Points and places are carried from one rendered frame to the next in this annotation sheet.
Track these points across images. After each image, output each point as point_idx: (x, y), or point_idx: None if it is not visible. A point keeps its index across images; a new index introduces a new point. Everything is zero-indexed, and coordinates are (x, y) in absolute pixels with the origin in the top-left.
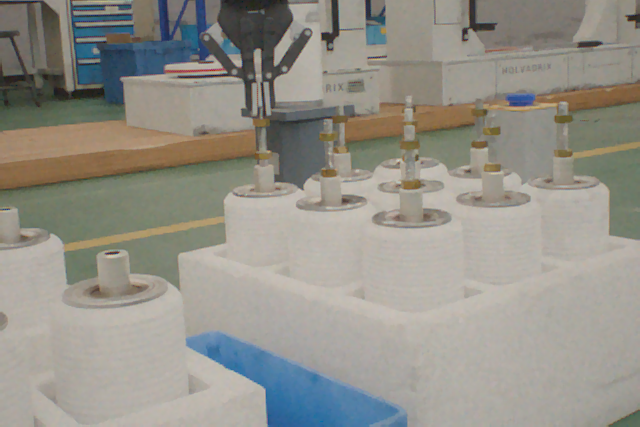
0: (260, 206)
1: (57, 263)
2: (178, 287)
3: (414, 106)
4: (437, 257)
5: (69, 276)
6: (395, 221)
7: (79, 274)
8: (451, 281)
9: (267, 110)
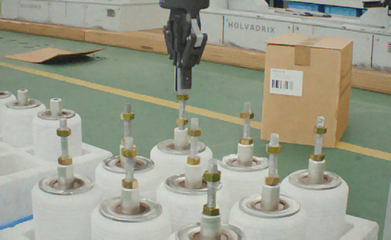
0: (151, 153)
1: (50, 132)
2: (382, 218)
3: (322, 128)
4: (34, 209)
5: (379, 183)
6: (52, 178)
7: (385, 184)
8: (42, 231)
9: (177, 88)
